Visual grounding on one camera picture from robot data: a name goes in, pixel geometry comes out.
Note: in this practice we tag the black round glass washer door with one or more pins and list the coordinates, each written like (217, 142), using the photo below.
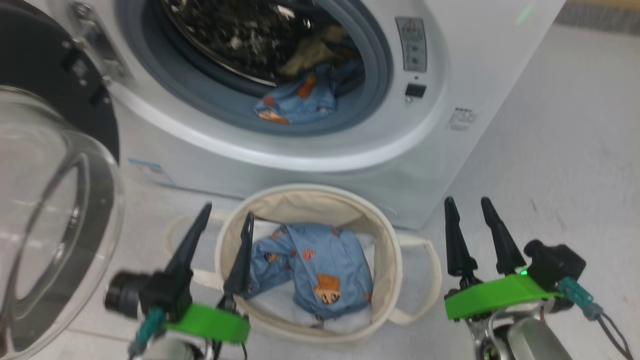
(45, 60)

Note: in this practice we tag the blue energy label sticker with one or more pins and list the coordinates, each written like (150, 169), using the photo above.
(150, 172)

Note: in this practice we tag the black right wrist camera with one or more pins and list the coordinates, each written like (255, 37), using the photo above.
(557, 262)

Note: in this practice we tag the grey warning sticker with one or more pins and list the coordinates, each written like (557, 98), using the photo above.
(411, 45)

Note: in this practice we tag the tan khaki garment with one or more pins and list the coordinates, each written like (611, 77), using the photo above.
(310, 55)

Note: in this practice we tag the teal right camera connector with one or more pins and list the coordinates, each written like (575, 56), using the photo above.
(580, 297)

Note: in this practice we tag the white front-load washing machine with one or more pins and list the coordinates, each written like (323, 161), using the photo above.
(450, 60)

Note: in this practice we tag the white liner sheet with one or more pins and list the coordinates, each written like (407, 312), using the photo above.
(277, 305)

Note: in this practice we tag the teal camera connector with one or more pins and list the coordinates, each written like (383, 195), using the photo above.
(580, 297)
(150, 325)

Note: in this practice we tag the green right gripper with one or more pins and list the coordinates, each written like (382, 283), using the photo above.
(495, 295)

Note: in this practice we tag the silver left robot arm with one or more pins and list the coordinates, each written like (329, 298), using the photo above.
(180, 350)

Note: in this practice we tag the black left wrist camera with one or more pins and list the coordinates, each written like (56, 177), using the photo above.
(150, 297)

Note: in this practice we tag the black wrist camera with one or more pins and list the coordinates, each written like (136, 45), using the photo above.
(557, 262)
(150, 297)

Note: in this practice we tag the blue bear print garment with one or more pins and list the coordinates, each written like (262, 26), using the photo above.
(320, 260)
(300, 102)

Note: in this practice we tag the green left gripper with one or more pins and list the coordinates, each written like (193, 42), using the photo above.
(210, 322)

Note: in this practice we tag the cream canvas laundry basket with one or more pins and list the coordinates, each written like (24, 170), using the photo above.
(305, 205)

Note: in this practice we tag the teal left camera connector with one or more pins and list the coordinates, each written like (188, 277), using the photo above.
(150, 325)

